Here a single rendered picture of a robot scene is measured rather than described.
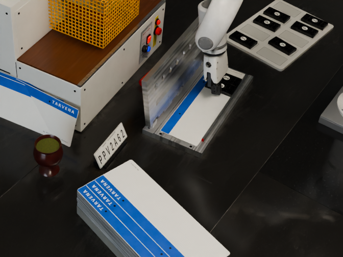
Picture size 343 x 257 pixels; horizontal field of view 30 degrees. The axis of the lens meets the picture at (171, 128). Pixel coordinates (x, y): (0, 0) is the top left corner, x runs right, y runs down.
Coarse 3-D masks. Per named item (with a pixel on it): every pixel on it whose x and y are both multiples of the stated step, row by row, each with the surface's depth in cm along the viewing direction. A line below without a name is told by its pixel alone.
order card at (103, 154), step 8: (120, 128) 196; (112, 136) 193; (120, 136) 196; (104, 144) 190; (112, 144) 193; (120, 144) 196; (96, 152) 187; (104, 152) 190; (112, 152) 193; (96, 160) 187; (104, 160) 190
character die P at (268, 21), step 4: (260, 16) 254; (256, 20) 252; (260, 20) 252; (264, 20) 251; (268, 20) 252; (272, 20) 252; (260, 24) 250; (264, 24) 249; (268, 24) 250; (272, 24) 250; (276, 24) 250; (280, 24) 250; (268, 28) 249; (272, 28) 248; (276, 28) 248
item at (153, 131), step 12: (192, 84) 219; (180, 96) 214; (240, 96) 217; (168, 108) 209; (228, 108) 212; (156, 120) 203; (144, 132) 202; (156, 132) 200; (216, 132) 204; (168, 144) 200; (180, 144) 198; (204, 144) 198
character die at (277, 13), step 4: (268, 8) 258; (272, 8) 258; (264, 12) 256; (268, 12) 256; (272, 12) 256; (276, 12) 256; (280, 12) 257; (268, 16) 256; (272, 16) 255; (276, 16) 255; (280, 16) 254; (284, 16) 255; (288, 16) 255; (280, 20) 253; (284, 20) 253
